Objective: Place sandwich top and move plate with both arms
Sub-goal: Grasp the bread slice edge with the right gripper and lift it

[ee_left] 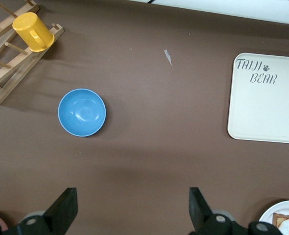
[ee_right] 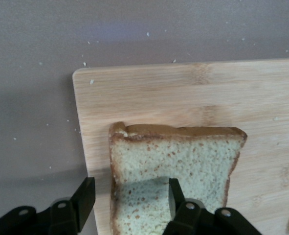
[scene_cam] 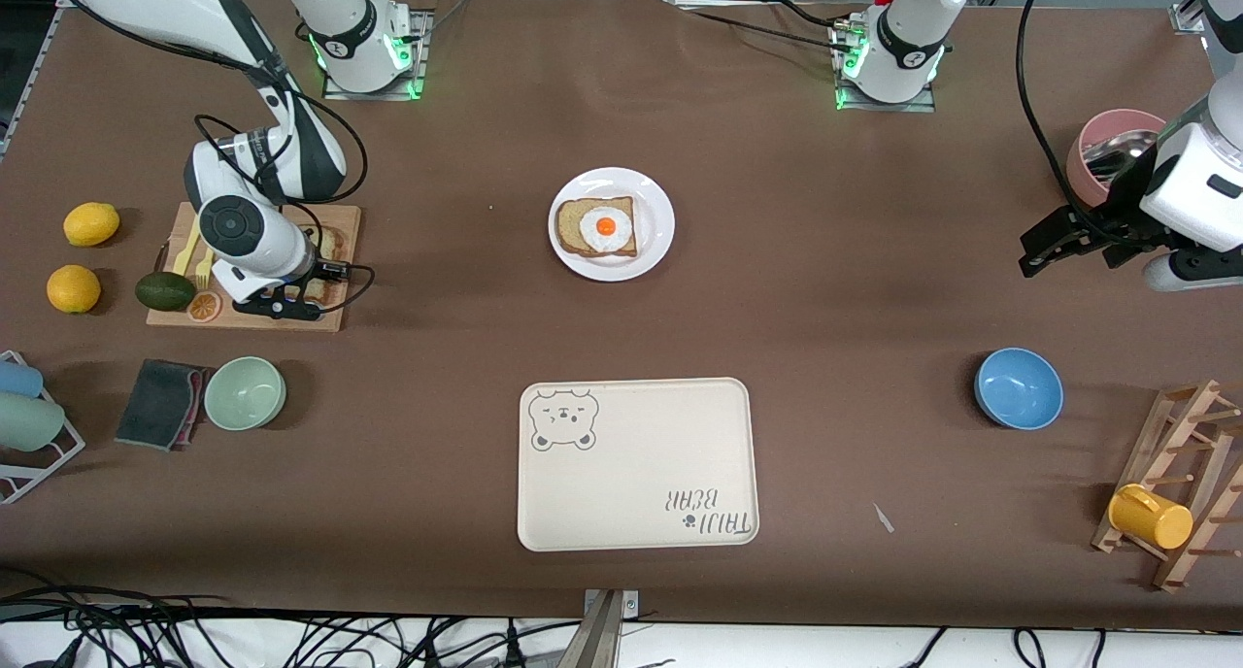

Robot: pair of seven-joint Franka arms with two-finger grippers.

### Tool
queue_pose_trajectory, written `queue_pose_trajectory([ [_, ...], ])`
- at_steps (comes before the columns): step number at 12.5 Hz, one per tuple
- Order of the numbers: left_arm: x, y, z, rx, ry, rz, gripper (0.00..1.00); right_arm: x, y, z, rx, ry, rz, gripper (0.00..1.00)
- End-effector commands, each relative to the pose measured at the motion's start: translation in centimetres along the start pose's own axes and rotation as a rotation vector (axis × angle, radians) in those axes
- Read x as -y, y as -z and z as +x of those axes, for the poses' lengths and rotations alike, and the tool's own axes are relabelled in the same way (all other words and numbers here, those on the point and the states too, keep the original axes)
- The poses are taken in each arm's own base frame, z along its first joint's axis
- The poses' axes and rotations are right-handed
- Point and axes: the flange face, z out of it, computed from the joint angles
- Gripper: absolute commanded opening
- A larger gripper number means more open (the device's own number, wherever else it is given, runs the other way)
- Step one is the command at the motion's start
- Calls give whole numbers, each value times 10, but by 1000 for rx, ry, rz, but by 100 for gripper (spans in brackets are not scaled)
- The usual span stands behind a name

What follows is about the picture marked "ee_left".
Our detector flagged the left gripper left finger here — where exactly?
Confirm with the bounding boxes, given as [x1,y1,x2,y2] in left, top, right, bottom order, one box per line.
[0,187,78,235]

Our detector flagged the bread slice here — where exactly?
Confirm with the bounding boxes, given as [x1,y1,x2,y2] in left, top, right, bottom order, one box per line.
[272,211,289,232]

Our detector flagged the white round plate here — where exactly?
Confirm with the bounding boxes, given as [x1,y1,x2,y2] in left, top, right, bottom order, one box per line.
[258,200,289,235]

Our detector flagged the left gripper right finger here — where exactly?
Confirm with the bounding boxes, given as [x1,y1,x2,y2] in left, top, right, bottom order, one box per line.
[189,187,282,235]

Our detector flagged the blue bowl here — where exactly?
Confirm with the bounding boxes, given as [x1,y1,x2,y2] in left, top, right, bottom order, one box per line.
[58,88,107,138]

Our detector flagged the small grey paper scrap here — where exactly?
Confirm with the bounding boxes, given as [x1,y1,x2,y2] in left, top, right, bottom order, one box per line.
[163,49,173,67]

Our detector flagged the wooden mug rack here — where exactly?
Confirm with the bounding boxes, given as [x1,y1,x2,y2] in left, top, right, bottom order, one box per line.
[0,0,64,106]

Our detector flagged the cream bear print tray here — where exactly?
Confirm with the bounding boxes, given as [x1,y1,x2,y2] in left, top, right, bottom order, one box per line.
[227,52,289,144]

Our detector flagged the yellow mug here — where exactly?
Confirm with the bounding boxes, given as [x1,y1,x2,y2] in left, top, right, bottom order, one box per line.
[12,12,55,52]

